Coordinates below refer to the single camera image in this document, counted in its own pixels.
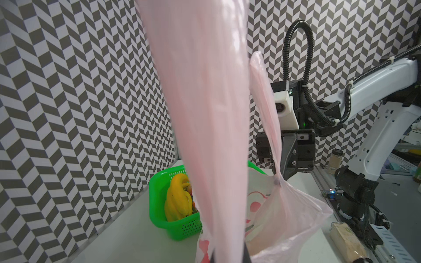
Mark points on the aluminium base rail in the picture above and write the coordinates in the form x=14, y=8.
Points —
x=352, y=197

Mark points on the pink printed plastic bag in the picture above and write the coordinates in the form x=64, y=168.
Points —
x=208, y=80

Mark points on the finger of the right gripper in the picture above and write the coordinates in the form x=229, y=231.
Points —
x=288, y=164

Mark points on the small jar with black lid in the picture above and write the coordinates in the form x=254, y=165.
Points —
x=335, y=161

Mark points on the yellow fake banana bunch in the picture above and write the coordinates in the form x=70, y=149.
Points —
x=179, y=202

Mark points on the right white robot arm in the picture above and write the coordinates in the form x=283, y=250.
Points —
x=395, y=87

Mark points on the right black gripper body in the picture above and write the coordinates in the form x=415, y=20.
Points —
x=305, y=149

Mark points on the green plastic basket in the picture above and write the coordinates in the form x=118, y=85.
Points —
x=158, y=186

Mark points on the tan sponge in wrapper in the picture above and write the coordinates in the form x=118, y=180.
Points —
x=347, y=242

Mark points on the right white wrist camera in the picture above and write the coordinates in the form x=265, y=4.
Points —
x=284, y=106

